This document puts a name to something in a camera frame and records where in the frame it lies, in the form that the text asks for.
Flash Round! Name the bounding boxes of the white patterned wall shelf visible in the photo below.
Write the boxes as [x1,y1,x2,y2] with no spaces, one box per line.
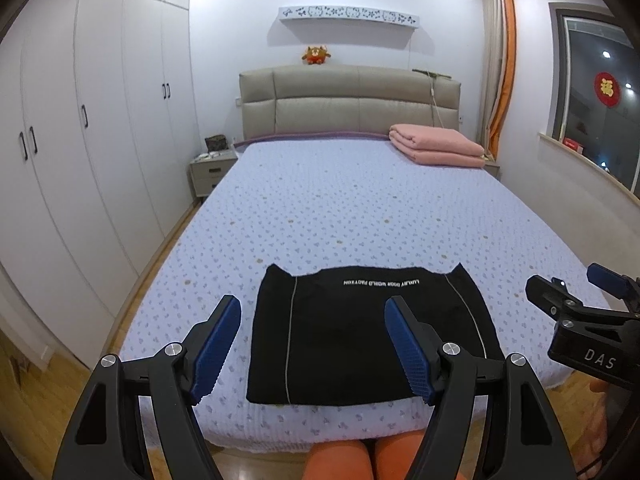
[279,6,420,29]

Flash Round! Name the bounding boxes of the person's right leg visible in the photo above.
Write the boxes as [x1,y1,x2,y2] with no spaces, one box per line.
[375,432,427,480]

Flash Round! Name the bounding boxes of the person's knees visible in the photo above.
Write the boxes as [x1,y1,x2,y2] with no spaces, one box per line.
[306,442,375,480]

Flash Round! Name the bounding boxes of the beige padded headboard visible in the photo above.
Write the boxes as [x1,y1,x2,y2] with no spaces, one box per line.
[239,64,462,143]

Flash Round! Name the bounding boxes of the window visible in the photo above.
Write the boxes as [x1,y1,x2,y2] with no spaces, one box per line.
[547,2,640,192]

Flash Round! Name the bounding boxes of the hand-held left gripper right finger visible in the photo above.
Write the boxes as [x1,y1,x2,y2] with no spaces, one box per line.
[384,295,583,480]

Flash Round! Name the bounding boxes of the bed with floral sheet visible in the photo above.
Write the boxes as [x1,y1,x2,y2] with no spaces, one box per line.
[120,132,613,452]

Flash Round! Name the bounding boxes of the black hooded jacket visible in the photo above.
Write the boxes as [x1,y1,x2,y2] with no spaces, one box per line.
[246,262,503,407]

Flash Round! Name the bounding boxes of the white cable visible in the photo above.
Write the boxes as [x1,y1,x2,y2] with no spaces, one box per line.
[428,75,447,132]

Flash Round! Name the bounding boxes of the orange plush toy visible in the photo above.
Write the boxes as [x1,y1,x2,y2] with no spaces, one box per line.
[301,45,333,66]

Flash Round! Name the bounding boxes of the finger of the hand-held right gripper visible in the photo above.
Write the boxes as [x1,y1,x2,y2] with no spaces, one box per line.
[586,262,640,313]
[525,274,603,328]

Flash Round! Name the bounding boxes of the red round window decoration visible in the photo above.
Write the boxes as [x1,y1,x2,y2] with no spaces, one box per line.
[593,71,619,109]

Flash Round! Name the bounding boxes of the folded pink blanket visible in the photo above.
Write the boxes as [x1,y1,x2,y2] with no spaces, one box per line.
[389,124,486,168]

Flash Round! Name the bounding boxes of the orange and beige curtain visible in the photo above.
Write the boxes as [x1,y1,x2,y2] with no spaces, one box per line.
[474,0,517,158]

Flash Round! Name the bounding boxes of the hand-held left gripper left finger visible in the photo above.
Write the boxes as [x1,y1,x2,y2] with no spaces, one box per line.
[52,294,242,480]

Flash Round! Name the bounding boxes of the person's right forearm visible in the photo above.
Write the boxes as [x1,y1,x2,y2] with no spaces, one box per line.
[575,379,617,478]

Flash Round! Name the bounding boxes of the white wardrobe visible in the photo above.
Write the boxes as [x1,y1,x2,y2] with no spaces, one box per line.
[0,0,193,367]

